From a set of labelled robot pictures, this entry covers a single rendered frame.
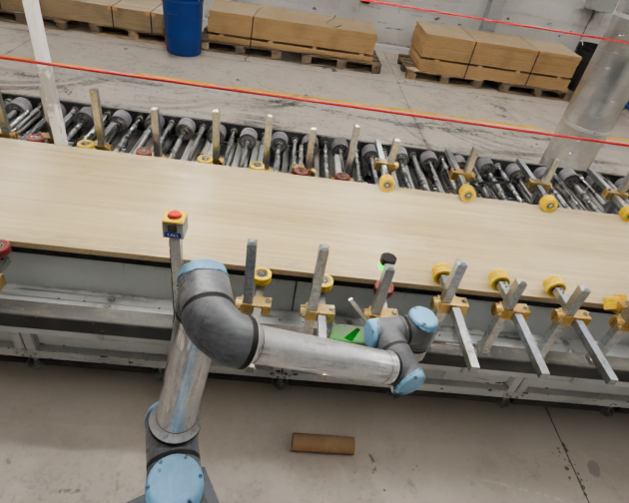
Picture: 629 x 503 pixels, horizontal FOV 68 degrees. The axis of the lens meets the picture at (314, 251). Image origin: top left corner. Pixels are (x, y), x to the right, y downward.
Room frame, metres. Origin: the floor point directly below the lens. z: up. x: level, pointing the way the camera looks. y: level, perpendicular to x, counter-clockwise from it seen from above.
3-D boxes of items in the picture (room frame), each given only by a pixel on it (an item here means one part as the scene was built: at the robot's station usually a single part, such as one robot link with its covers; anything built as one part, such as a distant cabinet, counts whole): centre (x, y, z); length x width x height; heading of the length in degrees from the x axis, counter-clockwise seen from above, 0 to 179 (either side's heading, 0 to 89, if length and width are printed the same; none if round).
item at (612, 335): (1.42, -1.27, 0.86); 0.04 x 0.04 x 0.48; 7
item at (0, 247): (1.25, 1.18, 0.85); 0.08 x 0.08 x 0.11
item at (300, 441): (1.19, -0.21, 0.04); 0.30 x 0.08 x 0.08; 97
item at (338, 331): (1.28, -0.25, 0.75); 0.26 x 0.01 x 0.10; 97
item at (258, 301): (1.25, 0.20, 0.84); 0.14 x 0.06 x 0.05; 97
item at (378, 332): (0.94, -0.26, 1.14); 0.12 x 0.12 x 0.09; 23
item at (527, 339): (1.31, -0.82, 0.95); 0.50 x 0.04 x 0.04; 7
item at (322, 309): (1.28, -0.05, 0.83); 0.14 x 0.06 x 0.05; 97
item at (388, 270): (1.30, -0.28, 0.87); 0.04 x 0.04 x 0.48; 7
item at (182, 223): (1.22, 0.48, 1.18); 0.07 x 0.07 x 0.08; 7
